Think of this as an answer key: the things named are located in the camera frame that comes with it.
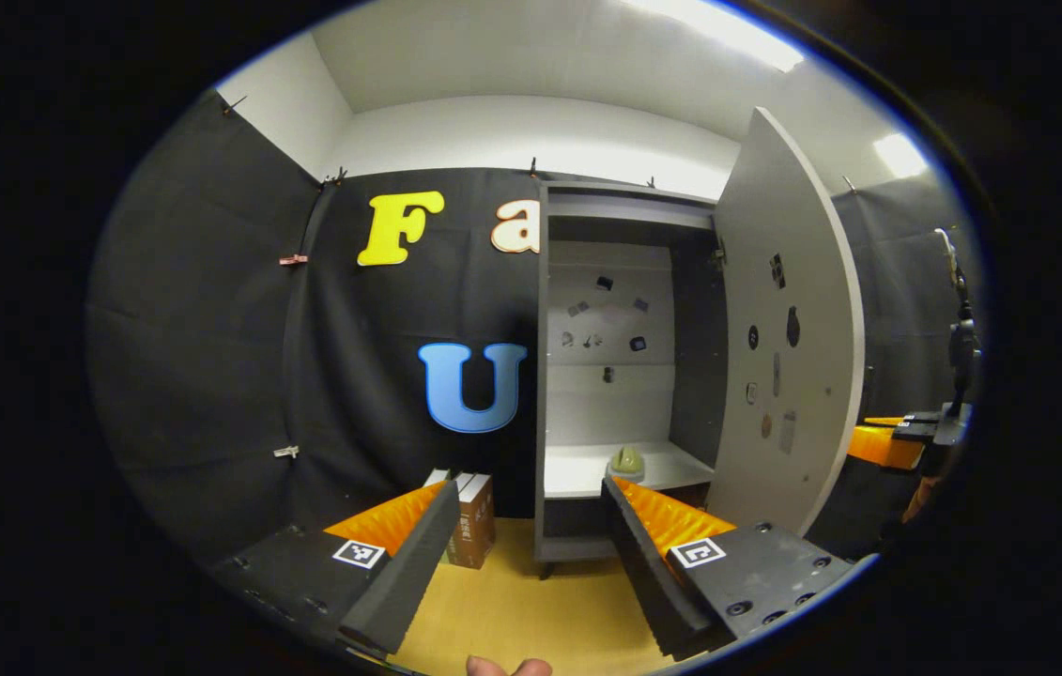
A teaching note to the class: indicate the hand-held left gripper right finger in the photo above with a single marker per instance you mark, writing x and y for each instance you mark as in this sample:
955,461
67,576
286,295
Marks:
643,582

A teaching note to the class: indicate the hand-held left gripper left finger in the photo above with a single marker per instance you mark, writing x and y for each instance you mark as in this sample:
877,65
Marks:
408,573

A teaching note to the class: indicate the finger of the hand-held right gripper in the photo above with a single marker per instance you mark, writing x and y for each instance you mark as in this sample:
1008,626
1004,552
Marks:
883,421
883,449

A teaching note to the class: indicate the beige cabinet door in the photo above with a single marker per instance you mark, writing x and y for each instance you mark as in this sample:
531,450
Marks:
822,394

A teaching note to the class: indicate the grey cabinet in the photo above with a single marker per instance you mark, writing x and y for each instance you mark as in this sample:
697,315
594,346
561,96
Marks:
587,413

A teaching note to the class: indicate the white cloth clip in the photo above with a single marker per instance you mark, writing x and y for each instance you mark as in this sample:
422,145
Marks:
285,452

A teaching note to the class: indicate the ceiling light panel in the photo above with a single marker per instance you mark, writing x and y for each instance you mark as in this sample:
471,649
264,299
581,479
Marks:
900,156

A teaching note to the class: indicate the black backdrop cloth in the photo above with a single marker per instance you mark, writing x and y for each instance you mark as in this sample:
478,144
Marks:
211,357

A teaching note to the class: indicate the red cloth clip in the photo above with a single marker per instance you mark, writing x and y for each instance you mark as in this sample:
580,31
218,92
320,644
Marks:
293,259

